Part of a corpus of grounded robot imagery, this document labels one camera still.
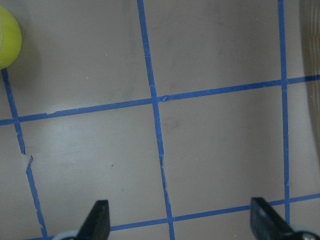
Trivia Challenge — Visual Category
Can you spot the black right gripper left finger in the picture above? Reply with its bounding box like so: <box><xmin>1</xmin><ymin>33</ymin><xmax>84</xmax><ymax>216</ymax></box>
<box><xmin>76</xmin><ymin>200</ymin><xmax>111</xmax><ymax>240</ymax></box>

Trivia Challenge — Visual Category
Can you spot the yellow tape roll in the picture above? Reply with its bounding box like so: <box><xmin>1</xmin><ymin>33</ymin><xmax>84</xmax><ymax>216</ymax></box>
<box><xmin>0</xmin><ymin>6</ymin><xmax>22</xmax><ymax>70</ymax></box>

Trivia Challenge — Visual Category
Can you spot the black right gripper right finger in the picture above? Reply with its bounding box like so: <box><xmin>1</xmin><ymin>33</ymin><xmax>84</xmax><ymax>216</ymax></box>
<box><xmin>250</xmin><ymin>197</ymin><xmax>300</xmax><ymax>240</ymax></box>

